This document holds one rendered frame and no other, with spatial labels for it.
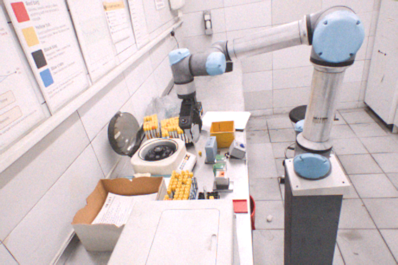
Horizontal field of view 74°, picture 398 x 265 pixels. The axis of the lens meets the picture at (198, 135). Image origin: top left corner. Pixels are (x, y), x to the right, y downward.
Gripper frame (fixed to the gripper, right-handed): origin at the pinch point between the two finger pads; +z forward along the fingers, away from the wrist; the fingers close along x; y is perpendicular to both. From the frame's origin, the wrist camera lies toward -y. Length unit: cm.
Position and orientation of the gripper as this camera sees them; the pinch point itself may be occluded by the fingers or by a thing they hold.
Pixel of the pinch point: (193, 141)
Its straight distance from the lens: 106.6
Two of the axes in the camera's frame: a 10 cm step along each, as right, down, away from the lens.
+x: -9.6, 0.2, 2.9
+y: 2.4, -5.1, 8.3
